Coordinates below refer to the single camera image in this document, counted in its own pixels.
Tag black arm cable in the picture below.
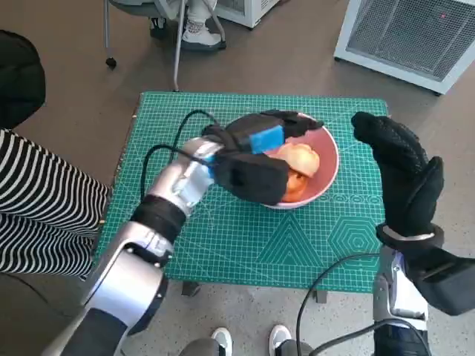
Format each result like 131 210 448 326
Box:
140 109 223 197
295 254 439 356

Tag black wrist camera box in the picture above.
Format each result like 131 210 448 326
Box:
407 246 475 316
202 125 289 207

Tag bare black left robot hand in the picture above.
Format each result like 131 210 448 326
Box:
222 110 324 156

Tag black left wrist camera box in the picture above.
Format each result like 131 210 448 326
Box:
202 125 289 207

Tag white cabinet appliance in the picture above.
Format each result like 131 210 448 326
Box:
217 0 290 29

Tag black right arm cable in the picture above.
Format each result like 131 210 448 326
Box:
295 254 439 356

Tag person in striped cloth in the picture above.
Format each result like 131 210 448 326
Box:
0 29 112 277

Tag white shoe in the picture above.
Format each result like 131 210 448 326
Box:
268 325 293 356
210 326 233 356

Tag lobed toy bread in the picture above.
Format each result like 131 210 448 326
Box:
281 172 309 204

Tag white appliance with mesh grille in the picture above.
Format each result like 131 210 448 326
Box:
332 0 475 96

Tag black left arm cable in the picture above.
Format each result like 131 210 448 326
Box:
140 109 223 197

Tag green cutting mat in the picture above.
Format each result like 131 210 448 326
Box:
94 91 390 294

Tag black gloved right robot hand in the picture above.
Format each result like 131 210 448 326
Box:
350 111 445 240

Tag seated person's legs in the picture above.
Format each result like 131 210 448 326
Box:
148 0 227 51

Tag grey wheeled chair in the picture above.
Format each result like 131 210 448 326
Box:
103 0 227 93

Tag round toy bread bun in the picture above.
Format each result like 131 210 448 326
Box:
276 142 321 178

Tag grey leg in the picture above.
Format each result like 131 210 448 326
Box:
276 340 315 356
180 337 223 356

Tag pink bowl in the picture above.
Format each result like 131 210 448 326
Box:
229 113 341 211

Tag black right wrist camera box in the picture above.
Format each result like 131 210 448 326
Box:
407 246 475 316

